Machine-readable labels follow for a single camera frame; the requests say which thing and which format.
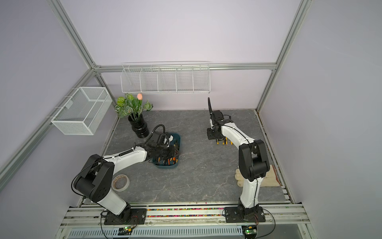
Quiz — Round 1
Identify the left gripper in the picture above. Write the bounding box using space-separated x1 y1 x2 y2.
157 144 181 159

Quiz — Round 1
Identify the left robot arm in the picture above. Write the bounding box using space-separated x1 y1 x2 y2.
71 133 181 217

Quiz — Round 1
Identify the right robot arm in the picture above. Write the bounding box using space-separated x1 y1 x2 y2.
207 109 270 218

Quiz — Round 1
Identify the teal plastic storage box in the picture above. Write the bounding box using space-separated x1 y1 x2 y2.
151 133 181 169

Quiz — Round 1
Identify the black vase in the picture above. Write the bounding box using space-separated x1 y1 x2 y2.
128 114 149 138

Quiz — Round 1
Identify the green artificial plant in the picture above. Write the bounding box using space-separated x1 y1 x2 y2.
114 93 153 121

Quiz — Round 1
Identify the masking tape roll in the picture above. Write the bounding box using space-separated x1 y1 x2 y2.
111 174 130 192

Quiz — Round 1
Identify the beige work glove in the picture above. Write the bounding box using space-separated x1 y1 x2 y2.
234 165 280 187

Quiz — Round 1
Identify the white mesh basket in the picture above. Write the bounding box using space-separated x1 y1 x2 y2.
51 87 112 135

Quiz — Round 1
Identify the white wire wall shelf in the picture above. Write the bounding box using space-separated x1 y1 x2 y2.
120 61 211 94

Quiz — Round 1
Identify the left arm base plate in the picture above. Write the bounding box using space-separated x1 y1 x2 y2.
104 208 147 225

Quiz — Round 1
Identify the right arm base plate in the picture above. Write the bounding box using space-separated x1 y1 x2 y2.
223 205 266 223

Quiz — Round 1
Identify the aluminium front rail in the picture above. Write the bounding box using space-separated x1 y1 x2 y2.
60 204 310 228

